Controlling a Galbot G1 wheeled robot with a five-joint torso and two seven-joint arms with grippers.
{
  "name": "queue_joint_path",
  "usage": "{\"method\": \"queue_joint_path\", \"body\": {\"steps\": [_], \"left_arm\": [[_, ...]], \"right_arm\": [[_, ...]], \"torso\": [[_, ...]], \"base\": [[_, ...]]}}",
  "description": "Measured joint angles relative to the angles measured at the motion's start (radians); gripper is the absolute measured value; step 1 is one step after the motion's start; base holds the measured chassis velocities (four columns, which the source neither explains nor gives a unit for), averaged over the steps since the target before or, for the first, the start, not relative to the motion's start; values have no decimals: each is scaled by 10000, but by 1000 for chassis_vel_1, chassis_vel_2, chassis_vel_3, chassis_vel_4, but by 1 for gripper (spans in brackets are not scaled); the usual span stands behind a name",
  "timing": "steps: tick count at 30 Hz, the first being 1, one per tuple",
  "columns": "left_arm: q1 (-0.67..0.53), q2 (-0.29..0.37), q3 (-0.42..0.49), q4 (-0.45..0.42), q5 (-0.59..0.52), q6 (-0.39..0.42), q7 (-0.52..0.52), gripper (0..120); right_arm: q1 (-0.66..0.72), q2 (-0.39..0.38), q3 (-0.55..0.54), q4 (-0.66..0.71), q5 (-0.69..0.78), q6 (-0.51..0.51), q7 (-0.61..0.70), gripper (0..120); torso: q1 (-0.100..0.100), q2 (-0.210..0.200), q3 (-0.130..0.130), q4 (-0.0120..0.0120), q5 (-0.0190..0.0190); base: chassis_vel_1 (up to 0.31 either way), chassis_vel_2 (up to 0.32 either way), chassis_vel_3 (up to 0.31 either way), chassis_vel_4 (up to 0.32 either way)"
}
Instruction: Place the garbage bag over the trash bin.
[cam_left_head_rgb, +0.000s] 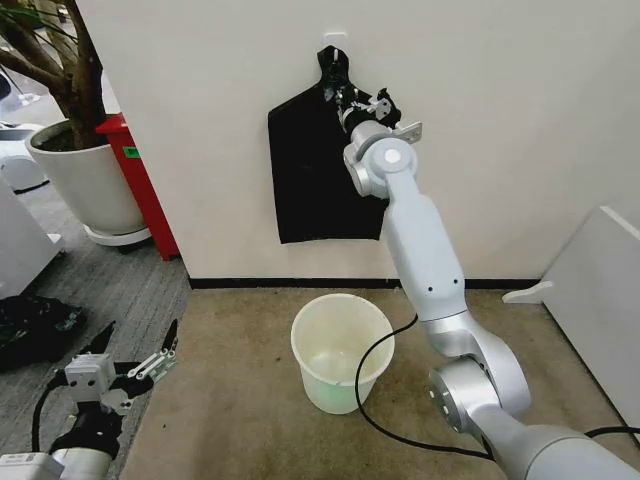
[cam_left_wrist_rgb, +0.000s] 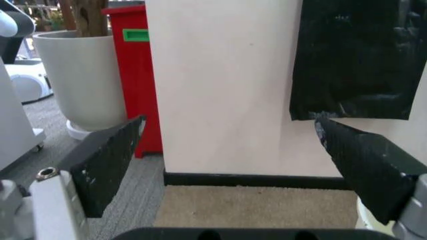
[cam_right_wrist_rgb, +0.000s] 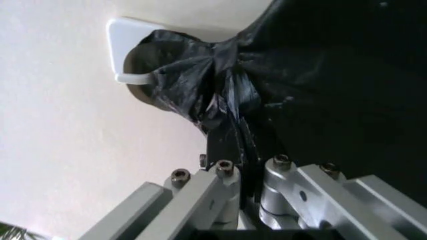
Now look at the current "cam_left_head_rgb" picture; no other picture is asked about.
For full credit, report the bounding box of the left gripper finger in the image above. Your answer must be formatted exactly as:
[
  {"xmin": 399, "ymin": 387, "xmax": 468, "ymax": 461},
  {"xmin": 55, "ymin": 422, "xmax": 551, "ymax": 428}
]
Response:
[
  {"xmin": 85, "ymin": 321, "xmax": 117, "ymax": 357},
  {"xmin": 125, "ymin": 318, "xmax": 181, "ymax": 387}
]

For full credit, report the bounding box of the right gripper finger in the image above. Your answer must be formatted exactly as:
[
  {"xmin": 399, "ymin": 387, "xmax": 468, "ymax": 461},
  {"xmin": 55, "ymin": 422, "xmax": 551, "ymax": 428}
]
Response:
[
  {"xmin": 355, "ymin": 87, "xmax": 405, "ymax": 128},
  {"xmin": 323, "ymin": 84, "xmax": 362, "ymax": 113}
]

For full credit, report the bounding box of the black garbage bag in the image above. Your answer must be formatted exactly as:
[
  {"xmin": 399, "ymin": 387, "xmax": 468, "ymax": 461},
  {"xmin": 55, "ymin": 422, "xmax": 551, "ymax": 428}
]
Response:
[{"xmin": 266, "ymin": 43, "xmax": 397, "ymax": 246}]

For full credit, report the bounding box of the crumpled black plastic bag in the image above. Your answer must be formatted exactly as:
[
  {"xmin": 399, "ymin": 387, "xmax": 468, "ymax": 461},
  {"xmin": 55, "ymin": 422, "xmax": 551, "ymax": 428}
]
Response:
[{"xmin": 0, "ymin": 293, "xmax": 85, "ymax": 374}]

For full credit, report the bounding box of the red bin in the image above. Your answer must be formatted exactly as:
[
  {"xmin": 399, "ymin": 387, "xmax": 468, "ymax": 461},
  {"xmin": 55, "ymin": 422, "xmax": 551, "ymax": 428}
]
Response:
[{"xmin": 94, "ymin": 112, "xmax": 181, "ymax": 262}]

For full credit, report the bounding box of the white plastic trash bin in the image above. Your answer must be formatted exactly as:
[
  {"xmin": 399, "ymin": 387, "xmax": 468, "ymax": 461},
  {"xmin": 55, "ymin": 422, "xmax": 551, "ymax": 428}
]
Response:
[{"xmin": 290, "ymin": 293, "xmax": 397, "ymax": 416}]

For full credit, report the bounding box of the white pot saucer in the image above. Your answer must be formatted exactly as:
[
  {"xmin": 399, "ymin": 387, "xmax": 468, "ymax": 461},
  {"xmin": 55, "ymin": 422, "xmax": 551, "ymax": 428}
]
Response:
[{"xmin": 81, "ymin": 221, "xmax": 152, "ymax": 248}]

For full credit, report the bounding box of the white cabinet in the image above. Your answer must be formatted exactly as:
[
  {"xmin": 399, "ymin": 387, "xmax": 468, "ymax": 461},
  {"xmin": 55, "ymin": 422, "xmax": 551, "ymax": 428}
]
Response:
[{"xmin": 0, "ymin": 174, "xmax": 66, "ymax": 302}]

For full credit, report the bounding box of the white round plant pot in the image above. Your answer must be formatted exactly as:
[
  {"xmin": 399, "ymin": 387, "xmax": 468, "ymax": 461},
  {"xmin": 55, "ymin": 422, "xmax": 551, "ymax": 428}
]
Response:
[{"xmin": 24, "ymin": 117, "xmax": 147, "ymax": 237}]

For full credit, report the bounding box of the black baseboard strip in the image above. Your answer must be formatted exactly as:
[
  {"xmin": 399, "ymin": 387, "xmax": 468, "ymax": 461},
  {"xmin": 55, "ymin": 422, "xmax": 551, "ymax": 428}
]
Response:
[{"xmin": 187, "ymin": 276, "xmax": 542, "ymax": 292}]

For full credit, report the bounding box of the green potted tree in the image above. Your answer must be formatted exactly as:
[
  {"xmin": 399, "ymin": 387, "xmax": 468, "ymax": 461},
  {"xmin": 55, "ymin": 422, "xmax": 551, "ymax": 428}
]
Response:
[{"xmin": 0, "ymin": 0, "xmax": 107, "ymax": 151}]

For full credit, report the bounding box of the white board furniture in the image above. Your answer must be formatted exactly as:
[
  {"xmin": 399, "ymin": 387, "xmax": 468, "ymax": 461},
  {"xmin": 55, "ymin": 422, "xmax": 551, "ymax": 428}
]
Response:
[{"xmin": 501, "ymin": 204, "xmax": 640, "ymax": 432}]

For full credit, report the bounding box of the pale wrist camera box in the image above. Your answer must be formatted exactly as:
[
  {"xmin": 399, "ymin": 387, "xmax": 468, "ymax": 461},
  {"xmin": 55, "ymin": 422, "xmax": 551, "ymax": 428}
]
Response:
[{"xmin": 63, "ymin": 352, "xmax": 115, "ymax": 402}]

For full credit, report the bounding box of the white wall hook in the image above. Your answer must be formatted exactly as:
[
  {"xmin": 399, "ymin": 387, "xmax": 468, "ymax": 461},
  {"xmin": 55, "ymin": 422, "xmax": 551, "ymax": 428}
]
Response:
[{"xmin": 322, "ymin": 31, "xmax": 349, "ymax": 65}]

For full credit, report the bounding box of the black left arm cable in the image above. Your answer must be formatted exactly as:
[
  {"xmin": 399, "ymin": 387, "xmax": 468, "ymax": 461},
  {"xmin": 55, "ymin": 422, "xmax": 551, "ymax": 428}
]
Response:
[{"xmin": 31, "ymin": 373, "xmax": 70, "ymax": 455}]

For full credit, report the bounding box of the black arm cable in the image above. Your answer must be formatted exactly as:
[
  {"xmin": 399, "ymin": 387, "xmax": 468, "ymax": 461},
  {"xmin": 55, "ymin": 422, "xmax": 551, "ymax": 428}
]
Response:
[
  {"xmin": 353, "ymin": 312, "xmax": 497, "ymax": 460},
  {"xmin": 31, "ymin": 373, "xmax": 70, "ymax": 455}
]

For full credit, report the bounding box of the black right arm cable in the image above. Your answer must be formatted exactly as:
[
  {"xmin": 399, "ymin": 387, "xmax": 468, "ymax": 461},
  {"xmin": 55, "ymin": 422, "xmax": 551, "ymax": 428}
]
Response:
[{"xmin": 353, "ymin": 312, "xmax": 497, "ymax": 460}]

